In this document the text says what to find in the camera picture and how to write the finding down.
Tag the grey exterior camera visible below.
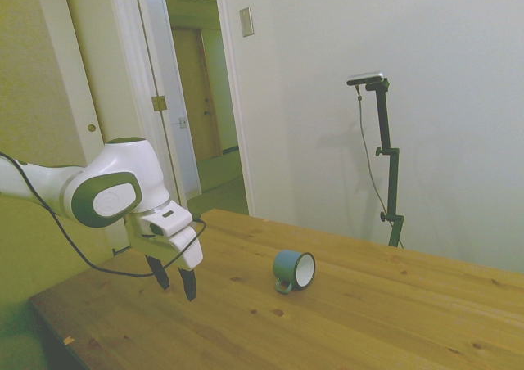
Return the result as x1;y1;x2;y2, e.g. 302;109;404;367
346;70;386;87

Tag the teal enamel mug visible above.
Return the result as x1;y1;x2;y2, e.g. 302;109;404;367
272;249;317;295

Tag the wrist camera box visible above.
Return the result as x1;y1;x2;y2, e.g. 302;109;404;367
138;201;194;240

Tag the black camera stand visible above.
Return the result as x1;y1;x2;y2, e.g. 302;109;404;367
364;79;407;248

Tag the wall switch plate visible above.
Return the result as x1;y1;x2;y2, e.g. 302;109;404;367
239;7;255;38

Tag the brown wooden door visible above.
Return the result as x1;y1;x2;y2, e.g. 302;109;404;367
170;26;224;164

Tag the white open door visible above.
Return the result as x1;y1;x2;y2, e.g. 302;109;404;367
32;0;142;250

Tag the white door frame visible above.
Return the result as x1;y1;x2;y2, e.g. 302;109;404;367
106;0;257;218

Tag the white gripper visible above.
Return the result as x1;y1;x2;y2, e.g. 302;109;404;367
124;216;205;302

